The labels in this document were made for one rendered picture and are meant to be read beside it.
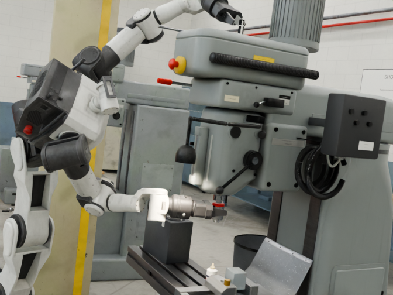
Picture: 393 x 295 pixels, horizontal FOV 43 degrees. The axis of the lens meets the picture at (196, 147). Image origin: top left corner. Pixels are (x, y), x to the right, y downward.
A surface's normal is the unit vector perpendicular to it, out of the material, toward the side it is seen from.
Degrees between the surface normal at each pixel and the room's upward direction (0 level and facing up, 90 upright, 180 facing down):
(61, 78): 59
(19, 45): 90
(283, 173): 90
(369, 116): 90
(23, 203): 90
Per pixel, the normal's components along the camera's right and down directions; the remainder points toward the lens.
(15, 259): 0.71, 0.28
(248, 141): 0.47, 0.14
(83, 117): 0.69, -0.39
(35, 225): 0.74, 0.00
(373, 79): -0.88, -0.07
